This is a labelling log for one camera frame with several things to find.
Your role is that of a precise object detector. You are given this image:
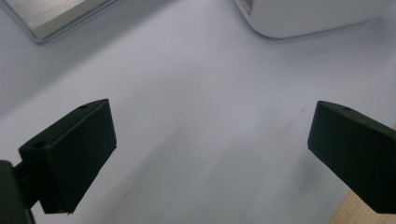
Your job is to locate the white table board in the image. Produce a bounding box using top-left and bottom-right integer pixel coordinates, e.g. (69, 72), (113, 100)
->
(0, 0), (396, 224)

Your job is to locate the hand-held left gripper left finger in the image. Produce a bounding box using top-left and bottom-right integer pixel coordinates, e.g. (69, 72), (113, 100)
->
(13, 98), (118, 216)

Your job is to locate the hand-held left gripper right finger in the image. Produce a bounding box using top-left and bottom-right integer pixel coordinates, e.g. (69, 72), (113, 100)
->
(306, 100), (396, 215)

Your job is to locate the white square bowl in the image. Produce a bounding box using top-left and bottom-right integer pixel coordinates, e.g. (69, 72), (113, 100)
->
(233, 0), (396, 39)

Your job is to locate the white wire rack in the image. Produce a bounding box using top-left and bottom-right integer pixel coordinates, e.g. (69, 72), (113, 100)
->
(0, 0), (120, 45)

